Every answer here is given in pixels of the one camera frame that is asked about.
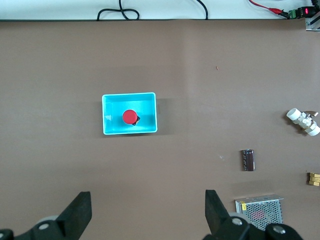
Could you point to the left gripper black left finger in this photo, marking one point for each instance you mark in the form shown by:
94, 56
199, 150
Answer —
72, 215

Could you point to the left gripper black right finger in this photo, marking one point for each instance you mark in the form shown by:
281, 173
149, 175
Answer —
217, 215

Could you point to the red push button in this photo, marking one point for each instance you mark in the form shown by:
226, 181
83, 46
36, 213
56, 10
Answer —
129, 116

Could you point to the metal mesh power supply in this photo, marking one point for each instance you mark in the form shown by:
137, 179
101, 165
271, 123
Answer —
260, 207

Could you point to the brown cylindrical capacitor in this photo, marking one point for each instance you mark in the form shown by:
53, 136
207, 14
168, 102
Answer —
248, 160

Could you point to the cyan plastic bin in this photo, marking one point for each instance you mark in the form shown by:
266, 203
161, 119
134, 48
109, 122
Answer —
112, 125

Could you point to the white-ended metal ball valve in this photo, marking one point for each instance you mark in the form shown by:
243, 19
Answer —
303, 122

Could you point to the green terminal block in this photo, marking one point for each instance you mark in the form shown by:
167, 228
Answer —
293, 13

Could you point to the red digit display module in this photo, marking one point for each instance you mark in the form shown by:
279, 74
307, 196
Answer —
307, 11

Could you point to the aluminium profile camera post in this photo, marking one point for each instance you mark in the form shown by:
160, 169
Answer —
313, 25

